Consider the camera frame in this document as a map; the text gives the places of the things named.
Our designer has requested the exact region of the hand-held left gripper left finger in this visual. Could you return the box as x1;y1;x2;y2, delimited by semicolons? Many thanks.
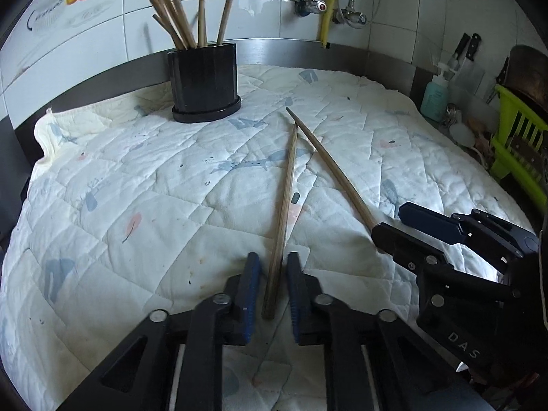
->
55;252;263;411

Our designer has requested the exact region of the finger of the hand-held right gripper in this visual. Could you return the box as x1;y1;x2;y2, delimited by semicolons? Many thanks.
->
399;202;538;272
371;222;514;302

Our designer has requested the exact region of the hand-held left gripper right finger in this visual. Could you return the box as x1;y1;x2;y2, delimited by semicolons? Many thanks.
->
286;252;497;411

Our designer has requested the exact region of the curved wooden chopstick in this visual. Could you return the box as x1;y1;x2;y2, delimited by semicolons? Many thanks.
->
216;0;244;46
285;107;379;234

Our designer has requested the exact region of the black ribbed chopstick holder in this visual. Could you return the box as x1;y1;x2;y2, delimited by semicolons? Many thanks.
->
167;42;242;124

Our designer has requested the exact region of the white round object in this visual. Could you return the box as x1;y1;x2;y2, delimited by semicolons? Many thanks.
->
451;122;477;147

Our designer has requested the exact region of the green plastic dish rack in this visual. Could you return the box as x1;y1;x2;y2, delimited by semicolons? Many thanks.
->
488;85;548;206

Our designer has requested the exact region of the teal soap pump bottle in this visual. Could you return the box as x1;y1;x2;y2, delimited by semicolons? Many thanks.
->
420;62;457;123

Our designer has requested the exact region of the white quilted printed mat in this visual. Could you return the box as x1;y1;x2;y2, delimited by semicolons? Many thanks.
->
0;64;536;411

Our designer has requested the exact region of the brown cutting board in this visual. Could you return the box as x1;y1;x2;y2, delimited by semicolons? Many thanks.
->
499;45;548;112

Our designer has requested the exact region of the metal water valve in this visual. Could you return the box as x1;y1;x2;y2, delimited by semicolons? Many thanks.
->
290;0;329;16
333;5;368;27

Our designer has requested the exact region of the yellow pipe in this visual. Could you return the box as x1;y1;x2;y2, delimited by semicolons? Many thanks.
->
317;0;345;48

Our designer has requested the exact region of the black-handled kitchen knife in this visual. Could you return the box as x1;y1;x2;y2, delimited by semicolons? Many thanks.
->
445;32;472;90
460;33;486;95

